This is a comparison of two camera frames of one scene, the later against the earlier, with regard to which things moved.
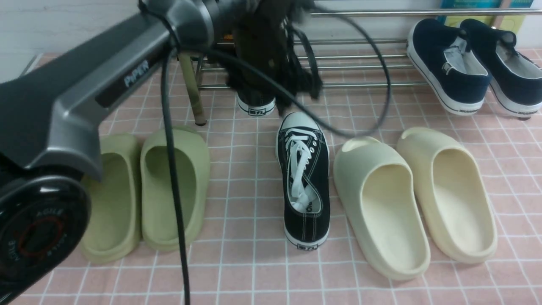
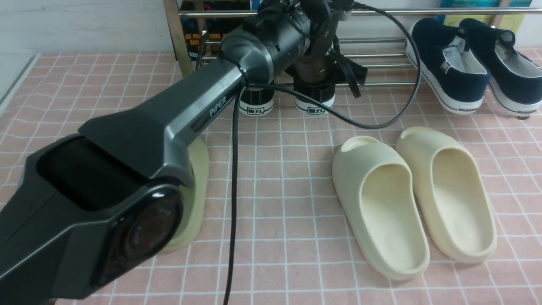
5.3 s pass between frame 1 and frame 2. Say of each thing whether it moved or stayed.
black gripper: moved
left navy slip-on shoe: stayed
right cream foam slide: stayed
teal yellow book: stayed
